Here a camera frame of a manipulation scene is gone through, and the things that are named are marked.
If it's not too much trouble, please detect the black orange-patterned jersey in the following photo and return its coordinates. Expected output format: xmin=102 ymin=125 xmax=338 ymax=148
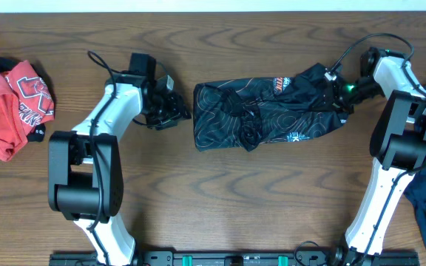
xmin=193 ymin=64 xmax=350 ymax=151

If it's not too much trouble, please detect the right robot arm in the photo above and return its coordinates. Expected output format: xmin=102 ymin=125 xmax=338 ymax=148
xmin=325 ymin=47 xmax=426 ymax=263

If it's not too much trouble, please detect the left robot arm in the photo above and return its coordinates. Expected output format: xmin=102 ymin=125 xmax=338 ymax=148
xmin=48 ymin=72 xmax=190 ymax=265

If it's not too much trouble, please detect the black garment under red shirt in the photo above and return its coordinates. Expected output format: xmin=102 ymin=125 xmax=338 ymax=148
xmin=0 ymin=57 xmax=46 ymax=142

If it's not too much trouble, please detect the red printed t-shirt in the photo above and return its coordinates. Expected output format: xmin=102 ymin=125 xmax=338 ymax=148
xmin=0 ymin=61 xmax=55 ymax=162

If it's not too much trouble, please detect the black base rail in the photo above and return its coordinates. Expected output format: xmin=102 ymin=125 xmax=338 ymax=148
xmin=48 ymin=249 xmax=420 ymax=266

